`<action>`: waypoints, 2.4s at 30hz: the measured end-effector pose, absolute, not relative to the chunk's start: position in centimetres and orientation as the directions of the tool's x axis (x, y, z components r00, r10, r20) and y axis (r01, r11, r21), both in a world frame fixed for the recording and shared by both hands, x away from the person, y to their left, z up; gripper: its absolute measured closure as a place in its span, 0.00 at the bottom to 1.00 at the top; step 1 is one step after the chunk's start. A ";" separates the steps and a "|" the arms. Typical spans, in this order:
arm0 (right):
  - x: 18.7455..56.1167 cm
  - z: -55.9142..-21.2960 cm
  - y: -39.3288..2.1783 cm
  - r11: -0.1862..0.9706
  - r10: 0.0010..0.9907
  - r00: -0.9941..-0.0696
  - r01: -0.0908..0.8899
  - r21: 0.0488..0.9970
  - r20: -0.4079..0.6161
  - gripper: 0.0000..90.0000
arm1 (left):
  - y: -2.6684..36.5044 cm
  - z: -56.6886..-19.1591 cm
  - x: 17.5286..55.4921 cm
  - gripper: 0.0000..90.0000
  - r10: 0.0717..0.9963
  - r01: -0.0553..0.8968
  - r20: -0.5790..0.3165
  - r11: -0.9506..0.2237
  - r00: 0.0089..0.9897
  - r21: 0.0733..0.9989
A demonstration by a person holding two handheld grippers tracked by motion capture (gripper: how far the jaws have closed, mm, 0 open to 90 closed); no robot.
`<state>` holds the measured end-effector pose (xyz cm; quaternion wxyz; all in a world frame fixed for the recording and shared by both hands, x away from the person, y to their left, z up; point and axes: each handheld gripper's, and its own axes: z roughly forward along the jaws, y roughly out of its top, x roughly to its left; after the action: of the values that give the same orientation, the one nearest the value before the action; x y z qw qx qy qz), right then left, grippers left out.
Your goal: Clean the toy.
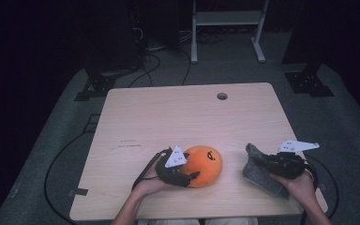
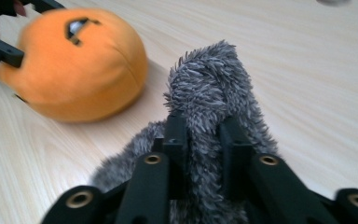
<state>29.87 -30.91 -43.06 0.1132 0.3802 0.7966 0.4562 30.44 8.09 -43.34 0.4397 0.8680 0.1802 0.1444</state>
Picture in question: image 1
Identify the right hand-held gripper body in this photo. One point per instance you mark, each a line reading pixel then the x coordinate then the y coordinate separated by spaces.
pixel 287 165

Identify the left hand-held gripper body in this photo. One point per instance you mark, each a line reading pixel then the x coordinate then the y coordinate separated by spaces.
pixel 172 176

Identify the orange plush toy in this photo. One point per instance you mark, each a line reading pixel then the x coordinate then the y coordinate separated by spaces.
pixel 206 170

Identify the grey cloth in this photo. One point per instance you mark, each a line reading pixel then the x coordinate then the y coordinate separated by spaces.
pixel 259 179

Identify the person's left hand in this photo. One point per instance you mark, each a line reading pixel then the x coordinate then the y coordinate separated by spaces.
pixel 150 184

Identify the person's right hand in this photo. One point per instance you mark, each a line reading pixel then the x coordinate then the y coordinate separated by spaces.
pixel 300 187

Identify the black stand base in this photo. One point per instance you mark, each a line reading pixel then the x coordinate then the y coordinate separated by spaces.
pixel 100 84
pixel 306 82

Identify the white metal stand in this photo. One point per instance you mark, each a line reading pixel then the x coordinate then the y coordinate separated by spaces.
pixel 225 18

